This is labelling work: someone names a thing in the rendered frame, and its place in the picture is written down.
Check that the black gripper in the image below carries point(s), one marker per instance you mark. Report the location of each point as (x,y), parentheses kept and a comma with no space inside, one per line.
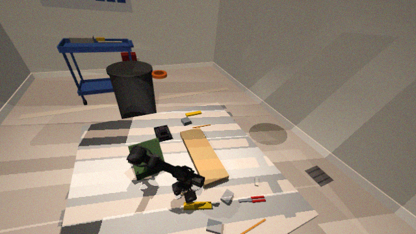
(190,196)

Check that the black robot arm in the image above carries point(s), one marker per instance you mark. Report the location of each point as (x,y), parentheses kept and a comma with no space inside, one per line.
(184,174)

